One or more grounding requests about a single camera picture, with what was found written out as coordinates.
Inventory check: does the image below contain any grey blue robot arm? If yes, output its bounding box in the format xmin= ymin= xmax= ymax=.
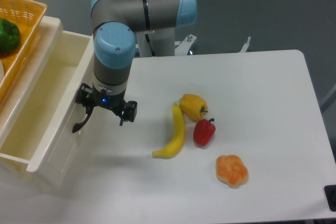
xmin=75 ymin=0 xmax=198 ymax=122

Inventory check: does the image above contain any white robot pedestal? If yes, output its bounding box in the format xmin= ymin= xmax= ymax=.
xmin=135 ymin=28 xmax=175 ymax=58

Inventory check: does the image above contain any yellow woven basket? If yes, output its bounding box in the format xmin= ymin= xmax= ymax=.
xmin=1 ymin=0 xmax=47 ymax=100

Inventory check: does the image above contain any red bell pepper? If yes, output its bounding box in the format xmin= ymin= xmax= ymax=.
xmin=193 ymin=118 xmax=216 ymax=147

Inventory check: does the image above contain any orange knotted bread roll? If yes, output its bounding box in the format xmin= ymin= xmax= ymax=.
xmin=216 ymin=155 xmax=249 ymax=188

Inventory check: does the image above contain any white metal base frame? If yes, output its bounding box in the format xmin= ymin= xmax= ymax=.
xmin=133 ymin=34 xmax=252 ymax=58

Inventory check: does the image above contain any yellow banana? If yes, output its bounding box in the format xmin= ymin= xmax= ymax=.
xmin=152 ymin=103 xmax=186 ymax=159

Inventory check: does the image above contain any green bell pepper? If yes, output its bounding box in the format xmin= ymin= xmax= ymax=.
xmin=1 ymin=18 xmax=20 ymax=53

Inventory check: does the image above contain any yellow bell pepper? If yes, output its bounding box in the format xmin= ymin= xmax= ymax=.
xmin=179 ymin=94 xmax=208 ymax=121

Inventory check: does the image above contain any black device at table edge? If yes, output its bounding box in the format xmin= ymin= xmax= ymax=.
xmin=324 ymin=185 xmax=336 ymax=212

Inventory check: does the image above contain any white drawer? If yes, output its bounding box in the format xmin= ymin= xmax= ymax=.
xmin=1 ymin=31 xmax=93 ymax=189

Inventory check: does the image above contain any black top drawer handle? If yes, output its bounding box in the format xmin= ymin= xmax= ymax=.
xmin=72 ymin=106 xmax=94 ymax=133

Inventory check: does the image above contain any white drawer cabinet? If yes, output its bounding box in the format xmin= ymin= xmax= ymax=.
xmin=1 ymin=16 xmax=80 ymax=189

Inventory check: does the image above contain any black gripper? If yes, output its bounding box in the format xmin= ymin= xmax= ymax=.
xmin=75 ymin=83 xmax=138 ymax=126

